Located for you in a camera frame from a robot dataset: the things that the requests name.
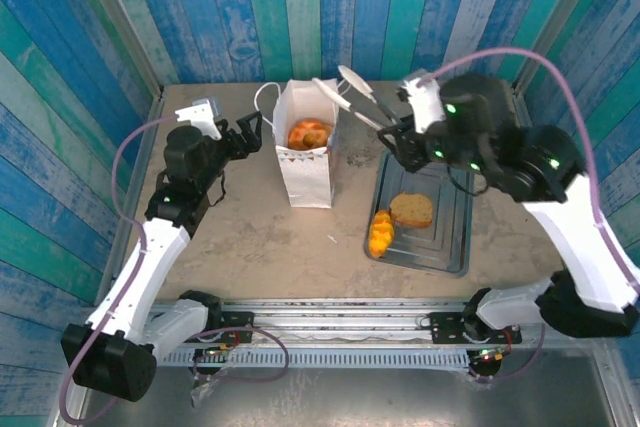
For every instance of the metal tongs with white tips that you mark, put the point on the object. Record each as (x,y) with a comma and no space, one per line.
(355,79)

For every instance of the white paper bag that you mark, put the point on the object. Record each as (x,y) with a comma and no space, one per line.
(305,182)

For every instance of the brown fake bread slice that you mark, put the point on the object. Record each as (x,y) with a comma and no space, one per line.
(411,209)

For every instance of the yellow orange fake bread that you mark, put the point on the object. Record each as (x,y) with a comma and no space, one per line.
(381,237)

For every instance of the grey metal baking tray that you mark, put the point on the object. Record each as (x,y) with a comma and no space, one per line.
(440,242)

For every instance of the small circuit board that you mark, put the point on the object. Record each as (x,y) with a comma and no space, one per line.
(215,349)
(489,355)

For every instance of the crumpled clear plastic piece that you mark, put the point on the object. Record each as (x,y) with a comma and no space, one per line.
(200,392)

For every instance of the grey metal sheet panel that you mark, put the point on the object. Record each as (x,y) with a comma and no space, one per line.
(350,397)

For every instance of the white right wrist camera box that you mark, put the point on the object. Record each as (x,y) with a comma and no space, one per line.
(425,102)

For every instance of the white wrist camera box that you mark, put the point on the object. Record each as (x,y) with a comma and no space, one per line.
(425,102)
(200,114)

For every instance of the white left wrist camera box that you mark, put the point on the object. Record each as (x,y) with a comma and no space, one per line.
(200,114)

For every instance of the aluminium corner post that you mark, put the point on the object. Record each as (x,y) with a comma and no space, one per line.
(556,22)
(122,22)

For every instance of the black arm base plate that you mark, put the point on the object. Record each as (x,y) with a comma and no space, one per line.
(445,329)
(240,329)

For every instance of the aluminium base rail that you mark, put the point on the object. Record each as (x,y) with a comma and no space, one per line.
(340,319)

